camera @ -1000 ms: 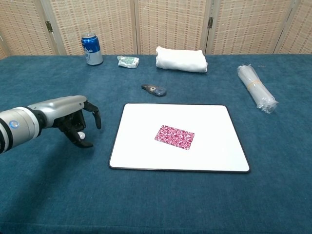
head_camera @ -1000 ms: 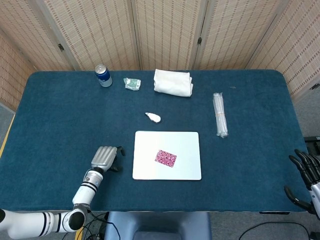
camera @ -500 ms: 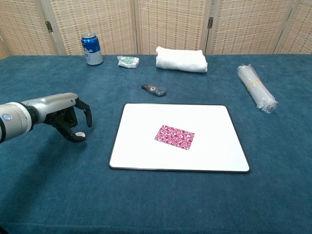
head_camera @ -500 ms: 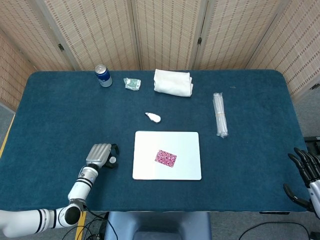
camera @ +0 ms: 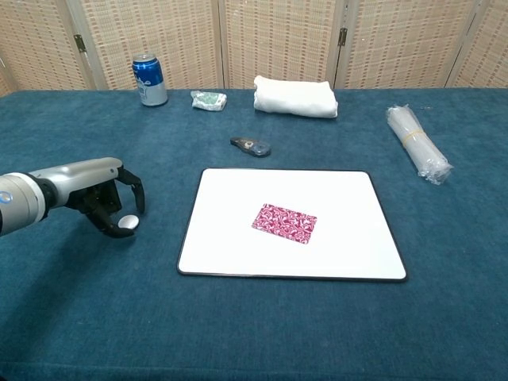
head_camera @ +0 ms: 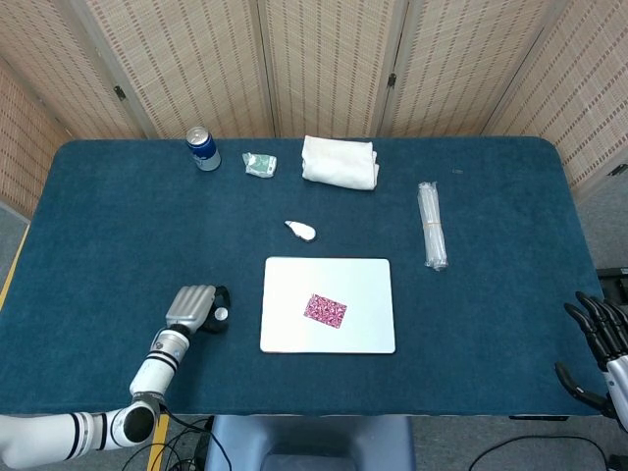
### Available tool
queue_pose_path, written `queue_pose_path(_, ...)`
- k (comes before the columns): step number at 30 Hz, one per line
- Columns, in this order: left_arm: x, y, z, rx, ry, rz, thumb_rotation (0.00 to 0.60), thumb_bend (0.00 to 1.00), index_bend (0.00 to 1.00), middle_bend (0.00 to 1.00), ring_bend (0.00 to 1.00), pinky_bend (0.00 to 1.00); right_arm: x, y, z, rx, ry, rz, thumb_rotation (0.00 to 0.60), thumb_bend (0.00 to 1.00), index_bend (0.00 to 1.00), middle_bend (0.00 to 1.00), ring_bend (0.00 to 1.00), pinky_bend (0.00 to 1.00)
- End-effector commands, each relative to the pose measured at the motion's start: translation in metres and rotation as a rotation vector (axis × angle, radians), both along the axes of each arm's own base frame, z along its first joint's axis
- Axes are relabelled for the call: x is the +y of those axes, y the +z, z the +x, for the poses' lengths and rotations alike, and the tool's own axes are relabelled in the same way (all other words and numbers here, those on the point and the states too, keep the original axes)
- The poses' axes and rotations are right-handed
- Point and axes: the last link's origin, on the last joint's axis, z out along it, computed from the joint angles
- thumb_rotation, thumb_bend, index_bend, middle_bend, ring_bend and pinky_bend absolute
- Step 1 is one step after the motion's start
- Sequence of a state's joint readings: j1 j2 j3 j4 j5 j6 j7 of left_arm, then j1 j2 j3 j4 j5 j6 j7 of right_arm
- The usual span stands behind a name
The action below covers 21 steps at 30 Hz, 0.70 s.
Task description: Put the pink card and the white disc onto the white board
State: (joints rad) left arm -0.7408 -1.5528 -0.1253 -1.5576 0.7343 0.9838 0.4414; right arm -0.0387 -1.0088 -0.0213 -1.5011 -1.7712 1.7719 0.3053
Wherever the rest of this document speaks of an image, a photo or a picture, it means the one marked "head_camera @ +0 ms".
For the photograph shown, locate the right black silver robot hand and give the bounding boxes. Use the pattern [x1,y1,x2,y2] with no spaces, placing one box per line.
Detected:
[553,290,628,433]

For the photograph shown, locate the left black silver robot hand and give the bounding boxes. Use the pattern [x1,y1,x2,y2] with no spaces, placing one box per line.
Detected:
[165,284,233,336]

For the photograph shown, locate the pink patterned rectangular packet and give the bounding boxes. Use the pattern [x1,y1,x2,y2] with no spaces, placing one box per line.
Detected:
[302,292,348,329]

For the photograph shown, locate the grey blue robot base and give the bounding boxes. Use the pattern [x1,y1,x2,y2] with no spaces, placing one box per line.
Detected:
[203,414,417,471]

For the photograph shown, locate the white rectangular board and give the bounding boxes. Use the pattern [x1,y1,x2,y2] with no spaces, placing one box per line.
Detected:
[259,256,396,355]

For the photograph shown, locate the black floor equipment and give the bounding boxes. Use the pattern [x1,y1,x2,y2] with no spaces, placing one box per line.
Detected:
[596,266,628,296]

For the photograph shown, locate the dark blue tablecloth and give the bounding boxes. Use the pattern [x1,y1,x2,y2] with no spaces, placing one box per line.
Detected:
[0,136,609,418]

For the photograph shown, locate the blue soda can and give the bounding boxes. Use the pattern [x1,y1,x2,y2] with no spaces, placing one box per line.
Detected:
[185,126,222,172]

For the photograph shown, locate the green white tissue packet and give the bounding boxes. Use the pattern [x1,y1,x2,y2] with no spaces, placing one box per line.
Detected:
[241,151,278,179]

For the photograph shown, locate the folded white towel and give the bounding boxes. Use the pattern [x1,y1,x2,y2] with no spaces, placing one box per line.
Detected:
[300,134,381,191]

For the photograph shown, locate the rolled clear plastic bags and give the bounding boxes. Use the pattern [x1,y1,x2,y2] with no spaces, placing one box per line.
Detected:
[417,181,448,274]

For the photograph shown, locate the bamboo folding screen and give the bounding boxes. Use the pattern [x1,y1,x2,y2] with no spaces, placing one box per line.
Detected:
[0,0,628,217]

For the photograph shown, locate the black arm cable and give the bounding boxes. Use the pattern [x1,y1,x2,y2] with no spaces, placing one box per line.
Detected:
[159,404,232,471]

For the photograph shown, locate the black thin floor cable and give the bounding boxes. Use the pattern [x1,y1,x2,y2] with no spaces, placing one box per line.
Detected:
[468,434,609,471]

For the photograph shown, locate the black floor cables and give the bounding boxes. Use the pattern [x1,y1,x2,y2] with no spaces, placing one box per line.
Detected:
[122,416,217,471]

